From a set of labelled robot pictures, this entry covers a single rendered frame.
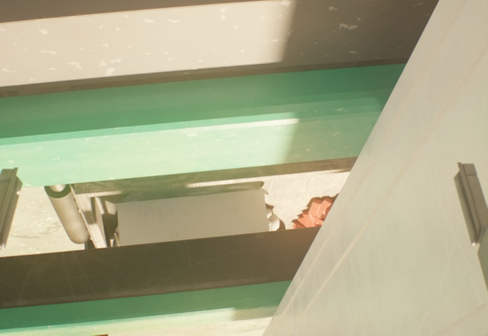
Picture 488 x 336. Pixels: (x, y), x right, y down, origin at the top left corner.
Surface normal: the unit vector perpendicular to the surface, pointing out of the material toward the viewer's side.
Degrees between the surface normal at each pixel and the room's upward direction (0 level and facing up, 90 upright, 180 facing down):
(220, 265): 90
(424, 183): 90
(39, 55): 0
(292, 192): 0
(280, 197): 0
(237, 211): 90
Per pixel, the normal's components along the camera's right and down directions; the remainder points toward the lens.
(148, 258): 0.05, -0.40
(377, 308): -0.99, 0.08
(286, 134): 0.12, 0.91
